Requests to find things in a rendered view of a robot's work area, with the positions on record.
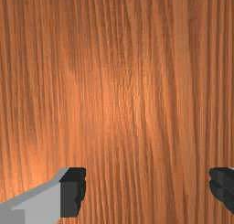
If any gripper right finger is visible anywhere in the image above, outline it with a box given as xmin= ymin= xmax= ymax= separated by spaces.
xmin=208 ymin=166 xmax=234 ymax=208

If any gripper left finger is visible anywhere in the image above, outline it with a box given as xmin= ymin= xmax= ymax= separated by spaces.
xmin=0 ymin=166 xmax=87 ymax=224

